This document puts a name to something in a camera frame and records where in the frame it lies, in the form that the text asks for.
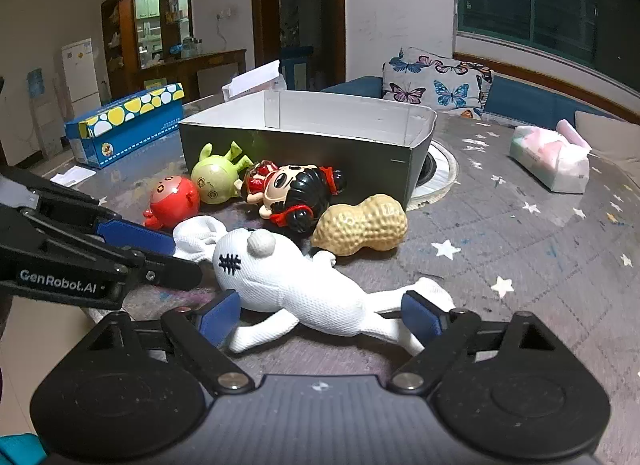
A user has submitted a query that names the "round white-rimmed plate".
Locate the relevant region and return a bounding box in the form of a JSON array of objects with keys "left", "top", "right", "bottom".
[{"left": 407, "top": 140, "right": 458, "bottom": 210}]

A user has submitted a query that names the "pastel tissue pack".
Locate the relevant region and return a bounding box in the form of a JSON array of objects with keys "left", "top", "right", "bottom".
[{"left": 509, "top": 126, "right": 591, "bottom": 194}]

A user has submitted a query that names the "white refrigerator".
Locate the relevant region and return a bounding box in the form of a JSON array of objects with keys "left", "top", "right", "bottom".
[{"left": 61, "top": 37, "right": 103, "bottom": 106}]

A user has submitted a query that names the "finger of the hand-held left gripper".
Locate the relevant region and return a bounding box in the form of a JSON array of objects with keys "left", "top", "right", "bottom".
[
  {"left": 125, "top": 252, "right": 203, "bottom": 292},
  {"left": 0, "top": 165, "right": 177, "bottom": 258}
]

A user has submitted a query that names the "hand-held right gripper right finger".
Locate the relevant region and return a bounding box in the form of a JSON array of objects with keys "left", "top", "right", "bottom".
[{"left": 387, "top": 290, "right": 566, "bottom": 393}]

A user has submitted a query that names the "butterfly print pillow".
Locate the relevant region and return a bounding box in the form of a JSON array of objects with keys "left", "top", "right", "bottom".
[{"left": 382, "top": 47, "right": 493, "bottom": 120}]

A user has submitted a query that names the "dark wooden door frame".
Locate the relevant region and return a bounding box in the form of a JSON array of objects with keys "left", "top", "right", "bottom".
[{"left": 250, "top": 0, "right": 346, "bottom": 90}]

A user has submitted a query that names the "white plush rabbit toy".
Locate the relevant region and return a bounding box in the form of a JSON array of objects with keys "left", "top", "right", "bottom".
[{"left": 172, "top": 215, "right": 456, "bottom": 356}]

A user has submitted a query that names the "blue dotted tissue box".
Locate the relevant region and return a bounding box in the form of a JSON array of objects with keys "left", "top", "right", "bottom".
[{"left": 64, "top": 83, "right": 185, "bottom": 169}]

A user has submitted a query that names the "blue sofa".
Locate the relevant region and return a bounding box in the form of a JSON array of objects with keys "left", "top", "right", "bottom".
[{"left": 320, "top": 72, "right": 640, "bottom": 128}]

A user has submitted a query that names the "dark window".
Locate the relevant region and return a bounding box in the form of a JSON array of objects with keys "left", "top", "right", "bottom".
[{"left": 455, "top": 0, "right": 640, "bottom": 80}]

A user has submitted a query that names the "wooden sideboard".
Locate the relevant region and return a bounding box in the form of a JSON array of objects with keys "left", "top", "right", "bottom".
[{"left": 135, "top": 49, "right": 248, "bottom": 100}]

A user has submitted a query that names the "green round toy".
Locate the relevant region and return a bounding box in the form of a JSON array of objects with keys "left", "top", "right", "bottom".
[{"left": 191, "top": 141, "right": 256, "bottom": 204}]

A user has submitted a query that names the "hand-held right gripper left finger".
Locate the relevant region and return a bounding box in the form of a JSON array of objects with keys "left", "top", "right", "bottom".
[{"left": 82, "top": 289, "right": 256, "bottom": 393}]

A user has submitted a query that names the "grey star-print tablecloth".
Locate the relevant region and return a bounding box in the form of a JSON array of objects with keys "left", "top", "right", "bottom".
[{"left": 42, "top": 95, "right": 640, "bottom": 465}]

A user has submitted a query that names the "teal cloth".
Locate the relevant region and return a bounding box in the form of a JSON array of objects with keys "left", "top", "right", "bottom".
[{"left": 0, "top": 434, "right": 48, "bottom": 465}]

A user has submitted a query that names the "wooden display cabinet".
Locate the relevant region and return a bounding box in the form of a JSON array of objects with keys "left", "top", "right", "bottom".
[{"left": 101, "top": 0, "right": 193, "bottom": 88}]

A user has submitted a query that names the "red octopus toy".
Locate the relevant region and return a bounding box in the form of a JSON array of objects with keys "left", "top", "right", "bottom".
[{"left": 142, "top": 176, "right": 202, "bottom": 230}]

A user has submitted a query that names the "black-haired doll figure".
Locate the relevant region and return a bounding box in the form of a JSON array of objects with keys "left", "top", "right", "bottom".
[{"left": 240, "top": 160, "right": 347, "bottom": 235}]

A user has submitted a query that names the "beige cushion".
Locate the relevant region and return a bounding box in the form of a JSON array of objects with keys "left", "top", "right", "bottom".
[{"left": 575, "top": 110, "right": 640, "bottom": 176}]

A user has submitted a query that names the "white paper sheet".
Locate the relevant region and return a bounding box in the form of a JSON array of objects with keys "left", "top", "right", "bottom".
[{"left": 50, "top": 166, "right": 97, "bottom": 187}]

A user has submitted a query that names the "grey cardboard box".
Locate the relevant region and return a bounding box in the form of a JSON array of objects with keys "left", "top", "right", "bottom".
[{"left": 178, "top": 90, "right": 437, "bottom": 200}]

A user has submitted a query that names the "tan peanut toy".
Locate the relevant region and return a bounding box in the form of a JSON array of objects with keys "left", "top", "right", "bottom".
[{"left": 311, "top": 195, "right": 408, "bottom": 257}]

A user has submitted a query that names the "water dispenser bottle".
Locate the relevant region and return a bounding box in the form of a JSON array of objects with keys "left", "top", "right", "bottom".
[{"left": 26, "top": 69, "right": 46, "bottom": 100}]

